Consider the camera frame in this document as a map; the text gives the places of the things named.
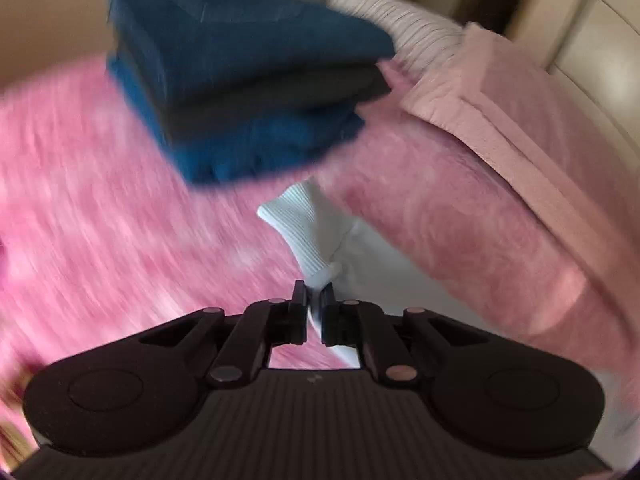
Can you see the pink floral blanket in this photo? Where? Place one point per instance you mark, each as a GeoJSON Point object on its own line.
{"type": "Point", "coordinates": [100, 210]}

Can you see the white sweatshirt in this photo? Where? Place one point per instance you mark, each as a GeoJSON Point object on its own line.
{"type": "Point", "coordinates": [320, 230]}

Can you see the cream cabinet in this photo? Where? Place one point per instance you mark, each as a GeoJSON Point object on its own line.
{"type": "Point", "coordinates": [600, 35]}

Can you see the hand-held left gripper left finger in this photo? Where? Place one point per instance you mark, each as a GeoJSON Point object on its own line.
{"type": "Point", "coordinates": [299, 312]}

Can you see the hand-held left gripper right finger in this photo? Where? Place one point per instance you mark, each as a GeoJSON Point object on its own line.
{"type": "Point", "coordinates": [327, 312]}

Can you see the white striped pillow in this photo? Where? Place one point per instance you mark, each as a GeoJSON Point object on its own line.
{"type": "Point", "coordinates": [400, 20]}

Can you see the light pink quilt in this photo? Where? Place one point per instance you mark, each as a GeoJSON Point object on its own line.
{"type": "Point", "coordinates": [525, 110]}

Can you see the folded dark grey garment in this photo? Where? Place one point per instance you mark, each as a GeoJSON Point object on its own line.
{"type": "Point", "coordinates": [280, 95]}

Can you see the folded blue garment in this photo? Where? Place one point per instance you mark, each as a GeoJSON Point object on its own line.
{"type": "Point", "coordinates": [260, 152]}
{"type": "Point", "coordinates": [240, 30]}

